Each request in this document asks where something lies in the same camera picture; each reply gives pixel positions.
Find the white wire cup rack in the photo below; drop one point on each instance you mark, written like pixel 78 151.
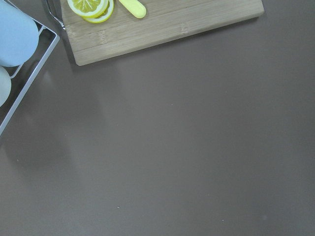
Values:
pixel 23 75

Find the yellow plastic knife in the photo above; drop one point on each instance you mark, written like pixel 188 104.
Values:
pixel 135 7

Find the blue cup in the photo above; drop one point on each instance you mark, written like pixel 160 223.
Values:
pixel 19 36

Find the white cup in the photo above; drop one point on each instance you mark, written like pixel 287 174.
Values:
pixel 5 85

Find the lemon slice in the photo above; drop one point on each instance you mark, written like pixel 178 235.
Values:
pixel 88 8
pixel 104 16

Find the wooden cutting board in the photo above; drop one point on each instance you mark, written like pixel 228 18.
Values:
pixel 166 20

